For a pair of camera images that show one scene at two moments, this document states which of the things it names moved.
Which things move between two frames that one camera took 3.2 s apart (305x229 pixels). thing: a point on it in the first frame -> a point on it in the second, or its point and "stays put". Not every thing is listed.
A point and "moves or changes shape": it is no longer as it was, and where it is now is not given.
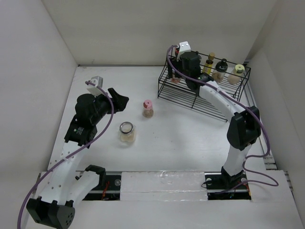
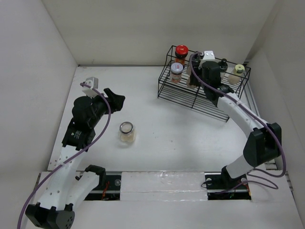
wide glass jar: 127,132 stays put
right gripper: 175,63 -> 197,68
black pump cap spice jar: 218,74 stays put
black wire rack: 232,76 stays put
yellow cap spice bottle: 234,78 stays put
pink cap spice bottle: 147,111 moves or changes shape
